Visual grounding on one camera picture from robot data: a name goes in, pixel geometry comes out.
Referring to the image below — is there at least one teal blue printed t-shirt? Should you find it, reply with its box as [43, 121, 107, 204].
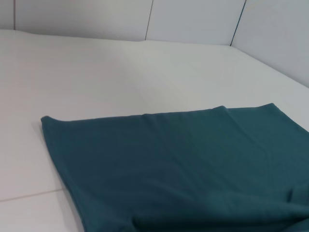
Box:
[40, 103, 309, 232]

